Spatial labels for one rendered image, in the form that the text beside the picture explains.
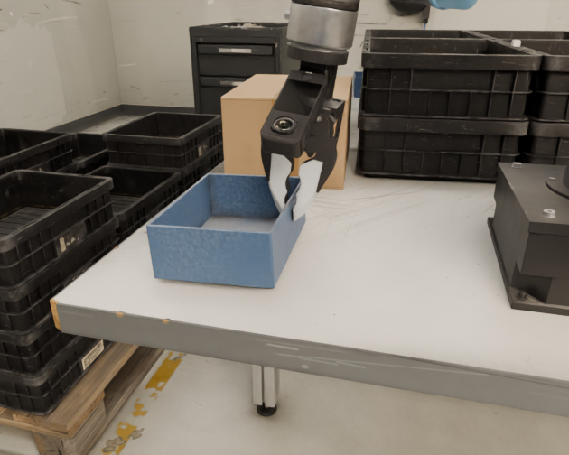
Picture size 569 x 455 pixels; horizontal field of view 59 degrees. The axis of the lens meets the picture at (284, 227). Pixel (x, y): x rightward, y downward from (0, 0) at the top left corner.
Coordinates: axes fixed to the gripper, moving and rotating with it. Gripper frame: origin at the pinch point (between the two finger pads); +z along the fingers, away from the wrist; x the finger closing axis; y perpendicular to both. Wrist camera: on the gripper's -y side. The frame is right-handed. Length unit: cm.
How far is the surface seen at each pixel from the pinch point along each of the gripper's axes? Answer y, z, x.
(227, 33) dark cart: 175, 0, 79
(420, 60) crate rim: 35.9, -17.0, -11.0
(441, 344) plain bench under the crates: -13.4, 4.0, -20.2
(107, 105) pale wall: 351, 99, 260
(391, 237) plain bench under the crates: 10.4, 4.9, -13.2
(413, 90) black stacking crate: 36.3, -11.8, -10.9
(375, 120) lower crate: 35.1, -5.7, -5.6
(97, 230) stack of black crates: 40, 36, 56
